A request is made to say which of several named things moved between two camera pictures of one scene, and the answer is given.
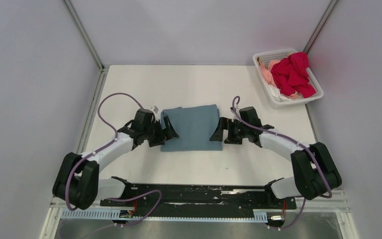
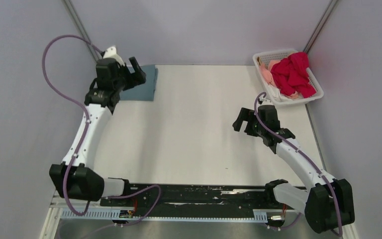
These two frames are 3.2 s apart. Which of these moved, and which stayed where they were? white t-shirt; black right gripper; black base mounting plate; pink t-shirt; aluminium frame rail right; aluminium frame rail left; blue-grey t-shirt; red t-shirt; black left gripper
Moved: blue-grey t-shirt; black left gripper; black right gripper
Stayed: pink t-shirt; white t-shirt; red t-shirt; aluminium frame rail left; aluminium frame rail right; black base mounting plate
